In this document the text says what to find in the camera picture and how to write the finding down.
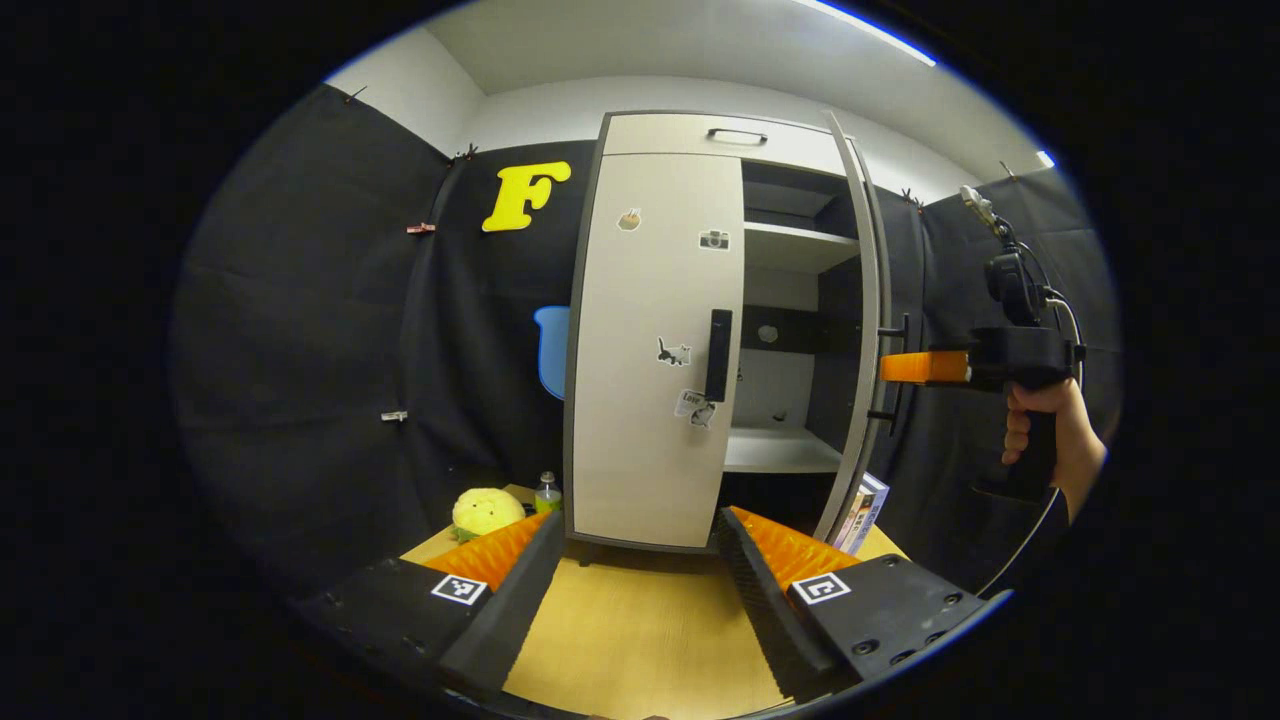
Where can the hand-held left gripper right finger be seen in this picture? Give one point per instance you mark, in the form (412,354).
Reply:
(760,610)

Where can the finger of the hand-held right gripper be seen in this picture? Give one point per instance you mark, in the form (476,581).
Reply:
(925,367)

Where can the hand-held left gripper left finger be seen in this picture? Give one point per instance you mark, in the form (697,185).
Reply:
(515,615)

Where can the cabinet door with headphone sticker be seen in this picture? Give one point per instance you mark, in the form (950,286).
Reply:
(862,350)

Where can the beige double-door shoe cabinet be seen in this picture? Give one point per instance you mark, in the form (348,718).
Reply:
(790,340)

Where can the cabinet door with camera sticker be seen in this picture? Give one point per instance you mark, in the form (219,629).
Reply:
(640,300)

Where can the white cabinet shelf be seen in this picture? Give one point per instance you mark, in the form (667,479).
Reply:
(780,452)
(795,245)

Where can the yellow plush toy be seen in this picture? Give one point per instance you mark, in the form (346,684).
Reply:
(487,512)

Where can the green drink bottle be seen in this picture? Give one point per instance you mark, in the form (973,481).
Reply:
(547,495)

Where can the stack of books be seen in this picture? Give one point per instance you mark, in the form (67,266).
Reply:
(862,515)

